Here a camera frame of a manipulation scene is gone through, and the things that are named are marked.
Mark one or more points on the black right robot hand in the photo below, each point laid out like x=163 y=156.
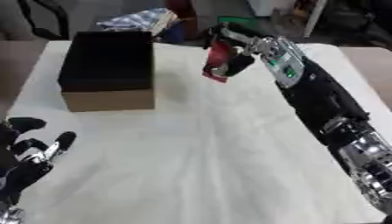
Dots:
x=239 y=62

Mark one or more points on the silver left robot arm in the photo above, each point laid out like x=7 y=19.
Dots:
x=10 y=215

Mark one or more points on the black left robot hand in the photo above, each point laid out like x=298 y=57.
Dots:
x=23 y=172

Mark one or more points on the blue white checked cloth bundle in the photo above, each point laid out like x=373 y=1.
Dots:
x=138 y=21

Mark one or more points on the red packet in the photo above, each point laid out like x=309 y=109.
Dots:
x=218 y=58

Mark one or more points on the tan cardboard box black inside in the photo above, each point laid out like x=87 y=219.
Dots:
x=108 y=73

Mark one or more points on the silver and black right robot arm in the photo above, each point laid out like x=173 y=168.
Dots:
x=326 y=116

